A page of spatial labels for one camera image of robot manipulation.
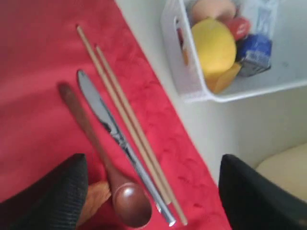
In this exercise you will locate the yellow cheese wedge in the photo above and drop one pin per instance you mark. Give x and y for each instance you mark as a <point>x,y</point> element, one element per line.
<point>218,82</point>

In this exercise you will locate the brown egg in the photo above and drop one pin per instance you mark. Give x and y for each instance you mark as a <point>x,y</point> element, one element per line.
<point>222,10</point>

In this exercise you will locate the lower wooden chopstick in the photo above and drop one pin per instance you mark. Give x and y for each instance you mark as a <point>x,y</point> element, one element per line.
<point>103,70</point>

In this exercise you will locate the cream plastic bin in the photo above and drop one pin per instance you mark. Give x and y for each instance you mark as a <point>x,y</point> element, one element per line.
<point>288,170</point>

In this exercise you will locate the brown wooden spoon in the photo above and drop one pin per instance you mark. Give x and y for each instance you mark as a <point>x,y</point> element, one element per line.
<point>130,202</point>

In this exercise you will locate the upper wooden chopstick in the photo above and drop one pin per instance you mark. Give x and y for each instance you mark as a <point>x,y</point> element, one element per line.
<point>152,162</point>

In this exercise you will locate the orange fried food piece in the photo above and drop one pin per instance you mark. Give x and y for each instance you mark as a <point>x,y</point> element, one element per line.
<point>98,193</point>

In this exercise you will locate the wooden chopstick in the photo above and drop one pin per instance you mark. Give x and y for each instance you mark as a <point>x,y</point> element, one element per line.
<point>152,162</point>
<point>103,70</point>

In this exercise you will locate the red sausage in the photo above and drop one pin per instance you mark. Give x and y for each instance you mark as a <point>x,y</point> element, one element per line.
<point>239,27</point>

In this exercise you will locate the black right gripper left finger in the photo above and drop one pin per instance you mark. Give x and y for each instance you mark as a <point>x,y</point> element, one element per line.
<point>54,202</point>

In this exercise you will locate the yellow lemon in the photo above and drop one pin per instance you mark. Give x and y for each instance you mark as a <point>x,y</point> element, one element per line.
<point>215,47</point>

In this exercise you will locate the silver table knife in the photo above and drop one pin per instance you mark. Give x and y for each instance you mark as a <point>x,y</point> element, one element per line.
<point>105,117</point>

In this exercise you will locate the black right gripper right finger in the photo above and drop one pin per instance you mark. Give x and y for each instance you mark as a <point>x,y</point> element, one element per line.
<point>252,202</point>

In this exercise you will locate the white perforated plastic basket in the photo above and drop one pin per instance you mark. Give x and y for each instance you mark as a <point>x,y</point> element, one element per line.
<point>289,55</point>

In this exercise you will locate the small milk carton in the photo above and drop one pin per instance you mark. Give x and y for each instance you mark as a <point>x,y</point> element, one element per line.
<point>255,50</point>

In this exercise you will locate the red scalloped table cloth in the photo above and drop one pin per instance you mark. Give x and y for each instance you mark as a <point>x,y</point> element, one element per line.
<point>39,47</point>

